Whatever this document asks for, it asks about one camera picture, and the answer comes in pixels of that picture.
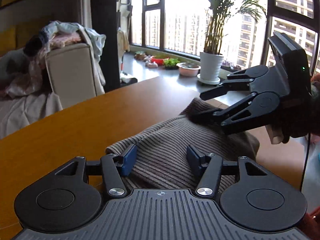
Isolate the striped knit sweater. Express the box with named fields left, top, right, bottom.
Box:
left=106, top=98, right=260, bottom=189

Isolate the pile of clothes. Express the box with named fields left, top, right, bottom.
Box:
left=23, top=21, right=106, bottom=94

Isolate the pink ceramic bowl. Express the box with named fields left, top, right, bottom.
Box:
left=176, top=62, right=201, bottom=77

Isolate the green plant tray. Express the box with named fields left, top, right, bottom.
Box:
left=163, top=58, right=180, bottom=70

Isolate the white potted plant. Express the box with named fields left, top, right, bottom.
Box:
left=197, top=0, right=268, bottom=86

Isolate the red bowl on sill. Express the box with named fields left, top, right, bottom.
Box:
left=150, top=56, right=167, bottom=66

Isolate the grey sheet covered sofa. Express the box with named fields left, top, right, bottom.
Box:
left=1, top=93, right=63, bottom=139

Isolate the floral white blanket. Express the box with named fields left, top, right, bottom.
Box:
left=1, top=59, right=43, bottom=98

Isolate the white vacuum cleaner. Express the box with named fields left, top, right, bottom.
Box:
left=117, top=0, right=137, bottom=86

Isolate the beige sofa armrest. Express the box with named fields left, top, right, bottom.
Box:
left=45, top=43, right=105, bottom=109

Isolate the grey neck pillow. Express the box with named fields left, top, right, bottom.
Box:
left=1, top=48, right=30, bottom=88

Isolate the dark curtain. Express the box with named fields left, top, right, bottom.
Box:
left=91, top=0, right=120, bottom=92

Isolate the yellow cushion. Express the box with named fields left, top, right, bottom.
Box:
left=0, top=26, right=16, bottom=57

